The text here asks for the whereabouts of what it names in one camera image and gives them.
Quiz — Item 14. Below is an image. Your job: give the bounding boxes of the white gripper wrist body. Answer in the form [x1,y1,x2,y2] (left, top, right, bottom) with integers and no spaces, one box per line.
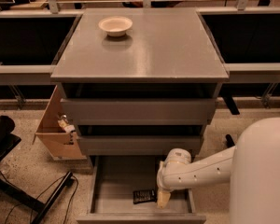
[157,148,191,192]

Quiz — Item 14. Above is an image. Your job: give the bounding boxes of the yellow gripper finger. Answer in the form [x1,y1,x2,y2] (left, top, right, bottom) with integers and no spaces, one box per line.
[157,189,171,208]

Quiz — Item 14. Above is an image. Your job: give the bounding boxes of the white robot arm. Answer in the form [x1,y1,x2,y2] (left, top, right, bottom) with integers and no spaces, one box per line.
[157,118,280,224]

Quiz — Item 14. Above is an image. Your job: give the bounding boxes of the grey bottom drawer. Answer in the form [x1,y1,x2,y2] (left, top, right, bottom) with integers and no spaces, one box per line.
[77,156,206,224]

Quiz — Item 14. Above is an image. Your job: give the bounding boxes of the grey drawer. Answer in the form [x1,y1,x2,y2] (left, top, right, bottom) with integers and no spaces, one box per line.
[77,156,206,224]
[61,99,216,125]
[77,135,203,156]

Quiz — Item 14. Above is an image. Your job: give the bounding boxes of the grey top drawer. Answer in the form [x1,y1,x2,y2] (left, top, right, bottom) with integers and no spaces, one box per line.
[61,99,216,125]

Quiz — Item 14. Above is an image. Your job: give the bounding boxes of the grey drawer cabinet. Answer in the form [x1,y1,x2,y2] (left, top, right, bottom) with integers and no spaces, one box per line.
[50,7,230,166]

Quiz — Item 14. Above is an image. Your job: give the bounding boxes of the grey middle drawer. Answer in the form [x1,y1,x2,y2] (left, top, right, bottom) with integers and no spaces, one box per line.
[77,135,203,156]

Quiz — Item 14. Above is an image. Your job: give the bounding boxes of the black table leg right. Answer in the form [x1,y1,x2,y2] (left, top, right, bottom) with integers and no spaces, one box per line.
[225,134,235,147]

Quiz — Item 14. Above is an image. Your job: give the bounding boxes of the black stand leg left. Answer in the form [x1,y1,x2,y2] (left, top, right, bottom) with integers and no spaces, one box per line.
[30,172,73,224]

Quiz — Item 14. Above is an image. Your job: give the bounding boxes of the wooden box on floor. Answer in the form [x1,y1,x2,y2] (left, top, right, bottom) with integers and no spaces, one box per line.
[35,88,86,161]

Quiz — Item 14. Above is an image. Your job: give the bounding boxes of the white paper bowl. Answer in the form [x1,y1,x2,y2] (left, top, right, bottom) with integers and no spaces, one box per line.
[99,16,133,37]

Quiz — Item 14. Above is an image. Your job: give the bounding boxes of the black chair left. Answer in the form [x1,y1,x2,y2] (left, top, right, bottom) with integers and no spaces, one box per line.
[0,115,22,170]

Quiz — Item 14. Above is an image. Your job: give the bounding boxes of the black cable on floor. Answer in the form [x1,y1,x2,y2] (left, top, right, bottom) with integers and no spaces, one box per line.
[3,175,80,224]

